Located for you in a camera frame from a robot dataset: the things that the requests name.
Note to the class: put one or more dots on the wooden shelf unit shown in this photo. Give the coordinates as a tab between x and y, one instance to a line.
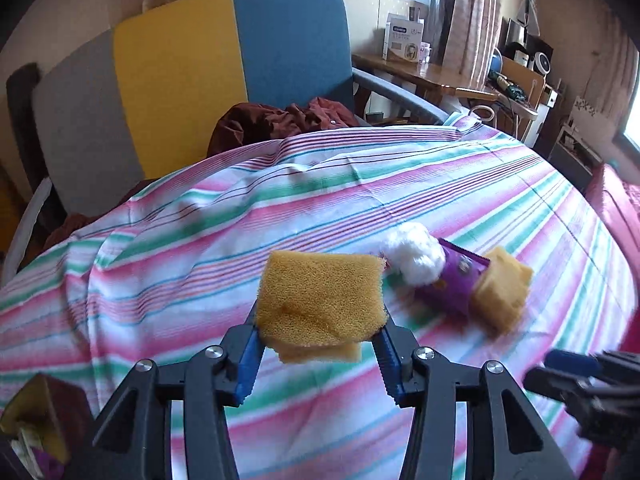
520	90

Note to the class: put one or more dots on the patterned curtain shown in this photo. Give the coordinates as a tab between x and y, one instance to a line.
472	15

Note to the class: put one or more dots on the yellow sponge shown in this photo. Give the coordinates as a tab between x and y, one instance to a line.
500	285
320	305

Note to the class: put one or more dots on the yellow box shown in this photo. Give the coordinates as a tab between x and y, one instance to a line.
45	410

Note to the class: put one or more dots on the dark red cloth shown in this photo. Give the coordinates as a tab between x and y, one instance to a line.
280	120

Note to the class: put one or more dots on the purple snack packet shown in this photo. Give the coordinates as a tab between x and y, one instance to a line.
452	280

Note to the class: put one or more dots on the wooden desk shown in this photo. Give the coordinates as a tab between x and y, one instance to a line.
430	77

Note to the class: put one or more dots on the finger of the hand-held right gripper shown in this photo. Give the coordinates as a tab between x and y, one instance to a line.
570	361
550	385

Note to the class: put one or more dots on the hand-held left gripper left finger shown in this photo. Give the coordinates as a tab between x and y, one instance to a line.
247	366

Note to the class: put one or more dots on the white cotton ball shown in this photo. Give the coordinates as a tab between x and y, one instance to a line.
415	255

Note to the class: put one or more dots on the striped bedsheet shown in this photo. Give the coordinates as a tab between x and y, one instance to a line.
250	200

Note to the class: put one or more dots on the side window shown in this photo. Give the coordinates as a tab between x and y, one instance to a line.
632	105

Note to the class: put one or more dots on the white carton box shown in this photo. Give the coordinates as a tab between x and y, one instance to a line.
404	37

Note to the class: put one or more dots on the grey yellow blue chair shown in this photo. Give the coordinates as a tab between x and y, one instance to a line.
180	75

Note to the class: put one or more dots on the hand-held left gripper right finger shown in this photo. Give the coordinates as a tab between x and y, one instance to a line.
390	365

